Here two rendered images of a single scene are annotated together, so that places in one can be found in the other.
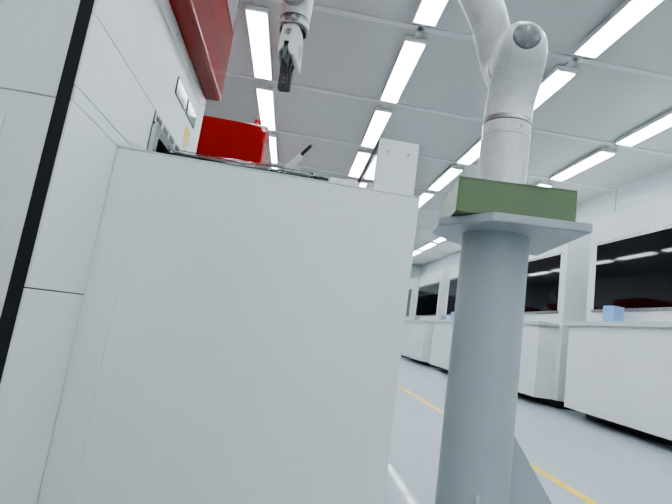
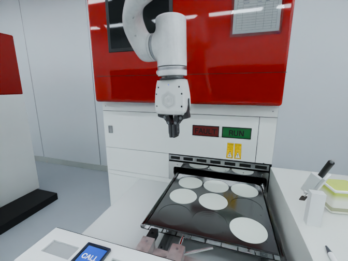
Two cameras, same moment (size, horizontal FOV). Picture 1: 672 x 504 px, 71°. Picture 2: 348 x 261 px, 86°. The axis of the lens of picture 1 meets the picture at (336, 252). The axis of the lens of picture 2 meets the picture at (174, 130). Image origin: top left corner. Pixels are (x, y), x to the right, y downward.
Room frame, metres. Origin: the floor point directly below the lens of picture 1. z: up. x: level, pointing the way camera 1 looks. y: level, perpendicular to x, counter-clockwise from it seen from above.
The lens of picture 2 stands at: (1.42, -0.31, 1.28)
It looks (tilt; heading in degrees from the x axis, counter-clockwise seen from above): 13 degrees down; 112
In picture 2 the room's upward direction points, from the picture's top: straight up
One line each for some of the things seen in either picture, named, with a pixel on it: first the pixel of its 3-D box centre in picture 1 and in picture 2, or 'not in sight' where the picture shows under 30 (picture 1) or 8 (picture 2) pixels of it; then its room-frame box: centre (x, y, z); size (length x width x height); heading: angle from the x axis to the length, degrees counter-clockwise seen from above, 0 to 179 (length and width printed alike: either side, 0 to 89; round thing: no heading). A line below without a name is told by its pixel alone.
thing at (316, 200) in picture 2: (291, 171); (313, 195); (1.58, 0.19, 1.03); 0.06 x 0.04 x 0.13; 95
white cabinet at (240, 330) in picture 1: (257, 357); not in sight; (1.41, 0.18, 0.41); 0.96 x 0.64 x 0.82; 5
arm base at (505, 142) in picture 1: (502, 162); not in sight; (1.14, -0.39, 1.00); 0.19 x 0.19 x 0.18
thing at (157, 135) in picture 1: (173, 170); (214, 175); (1.29, 0.49, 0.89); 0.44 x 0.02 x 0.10; 5
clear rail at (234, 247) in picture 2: not in sight; (205, 240); (1.34, 0.10, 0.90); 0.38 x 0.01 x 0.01; 5
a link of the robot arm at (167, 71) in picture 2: (293, 26); (171, 72); (1.20, 0.21, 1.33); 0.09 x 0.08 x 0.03; 173
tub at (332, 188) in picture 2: not in sight; (338, 196); (1.66, 0.28, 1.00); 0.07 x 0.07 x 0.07; 14
